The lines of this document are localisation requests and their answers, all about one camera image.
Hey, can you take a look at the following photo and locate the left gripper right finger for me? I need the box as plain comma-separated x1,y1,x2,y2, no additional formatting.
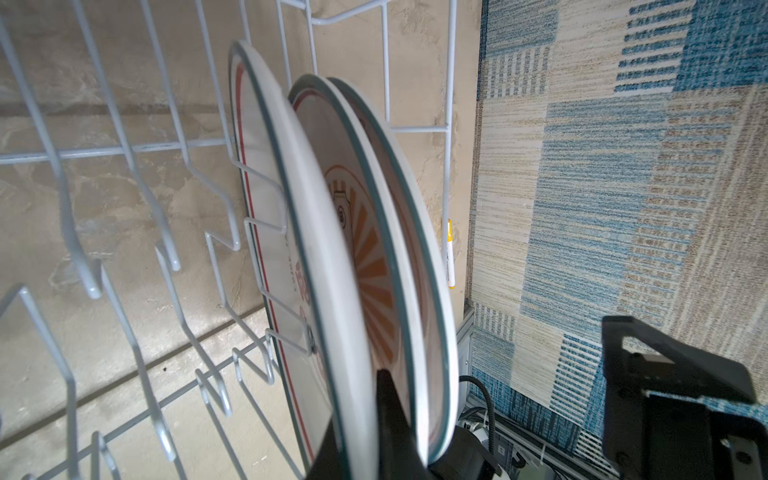
602,316,767,479

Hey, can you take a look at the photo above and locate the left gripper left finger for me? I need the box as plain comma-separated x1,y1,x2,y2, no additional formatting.
306,370,434,479

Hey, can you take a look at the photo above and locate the aluminium front rail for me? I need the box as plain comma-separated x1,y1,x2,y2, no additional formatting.
458,306,619,479

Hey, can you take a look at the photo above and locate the white marker yellow cap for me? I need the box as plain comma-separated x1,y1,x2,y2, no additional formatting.
445,219,456,289

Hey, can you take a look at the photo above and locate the white wire dish rack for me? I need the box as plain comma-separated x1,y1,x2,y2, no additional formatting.
1,1,480,479

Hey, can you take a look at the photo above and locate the white round plate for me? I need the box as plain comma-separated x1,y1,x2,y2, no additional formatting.
288,74,430,464
330,78,459,464
229,40,379,479

